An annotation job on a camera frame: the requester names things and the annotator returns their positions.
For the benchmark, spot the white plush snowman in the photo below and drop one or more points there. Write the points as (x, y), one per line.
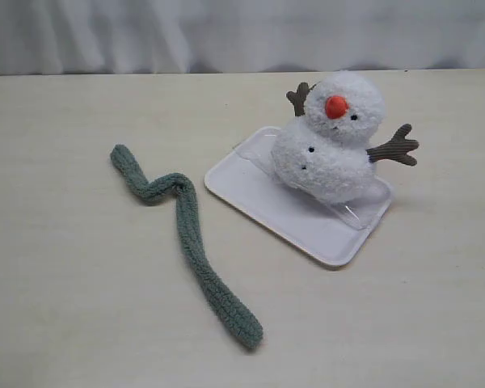
(325, 149)

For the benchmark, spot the green knitted scarf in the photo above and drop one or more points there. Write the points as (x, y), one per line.
(235, 317)

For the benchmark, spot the white backdrop curtain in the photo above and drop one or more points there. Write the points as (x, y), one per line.
(179, 37)

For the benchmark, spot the white rectangular plastic tray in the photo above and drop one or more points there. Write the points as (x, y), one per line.
(325, 239)

